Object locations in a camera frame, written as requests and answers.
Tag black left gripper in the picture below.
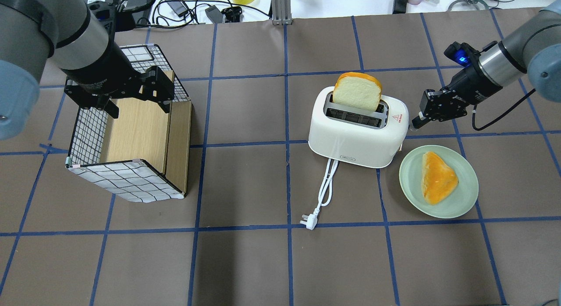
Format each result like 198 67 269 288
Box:
64 43 174 119

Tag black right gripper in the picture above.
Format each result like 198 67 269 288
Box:
409 42 500 132

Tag white two-slot toaster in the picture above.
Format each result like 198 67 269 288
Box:
308 86 409 168

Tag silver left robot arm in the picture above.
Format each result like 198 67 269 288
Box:
0 0 174 140

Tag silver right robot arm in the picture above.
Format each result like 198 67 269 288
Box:
411 0 561 129

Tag bread slice in toaster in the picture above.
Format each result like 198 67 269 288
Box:
332 72 383 111

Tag grid-patterned wooden box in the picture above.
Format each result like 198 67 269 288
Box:
65 44 192 203

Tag triangular toast on plate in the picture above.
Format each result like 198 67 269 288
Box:
421 151 459 205

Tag light green plate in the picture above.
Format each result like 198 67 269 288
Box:
399 146 479 219

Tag black power adapter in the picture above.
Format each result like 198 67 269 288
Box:
164 0 189 17

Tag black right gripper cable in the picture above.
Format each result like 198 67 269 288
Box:
472 88 536 132

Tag white toaster power cord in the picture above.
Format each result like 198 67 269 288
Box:
300 158 340 231

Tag aluminium frame post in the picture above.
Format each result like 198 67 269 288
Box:
271 0 293 25

